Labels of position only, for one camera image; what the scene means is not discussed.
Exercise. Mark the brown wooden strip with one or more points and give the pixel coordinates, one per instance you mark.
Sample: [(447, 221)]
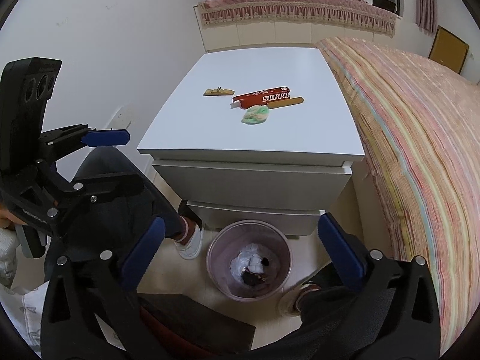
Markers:
[(287, 102)]

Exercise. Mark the white shoe left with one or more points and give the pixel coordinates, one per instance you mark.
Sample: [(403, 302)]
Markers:
[(189, 245)]

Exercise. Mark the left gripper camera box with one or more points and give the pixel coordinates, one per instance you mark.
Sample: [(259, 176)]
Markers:
[(26, 86)]

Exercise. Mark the pink curtain right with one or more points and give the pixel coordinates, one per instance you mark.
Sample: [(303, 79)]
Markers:
[(426, 15)]

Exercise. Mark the black fuzzy ball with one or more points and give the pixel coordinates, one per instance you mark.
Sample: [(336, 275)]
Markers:
[(252, 279)]

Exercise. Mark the dark brown box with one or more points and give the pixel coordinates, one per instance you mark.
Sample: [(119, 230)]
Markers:
[(195, 327)]

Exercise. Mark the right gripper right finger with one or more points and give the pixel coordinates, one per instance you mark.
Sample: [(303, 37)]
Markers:
[(346, 252)]

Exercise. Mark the striped bed cover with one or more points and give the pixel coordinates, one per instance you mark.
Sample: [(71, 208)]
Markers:
[(418, 184)]

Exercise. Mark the white nightstand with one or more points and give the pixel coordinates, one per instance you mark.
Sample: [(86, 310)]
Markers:
[(285, 170)]

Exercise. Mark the operator left hand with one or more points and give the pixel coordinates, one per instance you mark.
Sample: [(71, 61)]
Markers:
[(7, 220)]

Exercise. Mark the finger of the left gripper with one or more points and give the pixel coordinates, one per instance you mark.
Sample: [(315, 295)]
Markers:
[(101, 138), (112, 185)]

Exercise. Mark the pink fringed sill cover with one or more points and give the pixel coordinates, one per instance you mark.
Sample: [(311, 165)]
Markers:
[(353, 14)]

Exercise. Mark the white shoe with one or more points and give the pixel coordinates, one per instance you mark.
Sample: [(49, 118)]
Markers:
[(288, 305), (189, 245)]

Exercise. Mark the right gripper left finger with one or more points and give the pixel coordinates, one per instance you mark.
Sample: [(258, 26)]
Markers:
[(137, 262)]

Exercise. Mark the white cloth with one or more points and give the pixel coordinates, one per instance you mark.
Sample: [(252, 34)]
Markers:
[(250, 257)]

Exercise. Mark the yellow framed board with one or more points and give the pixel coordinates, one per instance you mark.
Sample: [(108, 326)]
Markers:
[(449, 50)]

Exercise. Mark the white shoe right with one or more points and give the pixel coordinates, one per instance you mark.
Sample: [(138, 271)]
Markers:
[(288, 305)]

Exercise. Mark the wall power socket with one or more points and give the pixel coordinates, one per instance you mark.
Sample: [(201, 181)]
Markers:
[(122, 119)]

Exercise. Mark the green tissue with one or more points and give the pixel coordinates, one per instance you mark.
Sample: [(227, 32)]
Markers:
[(255, 115)]

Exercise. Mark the pink trash bin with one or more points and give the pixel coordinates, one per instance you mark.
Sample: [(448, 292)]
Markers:
[(226, 246)]

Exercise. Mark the red cardboard box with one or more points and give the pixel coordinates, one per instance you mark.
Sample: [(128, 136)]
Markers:
[(260, 98)]

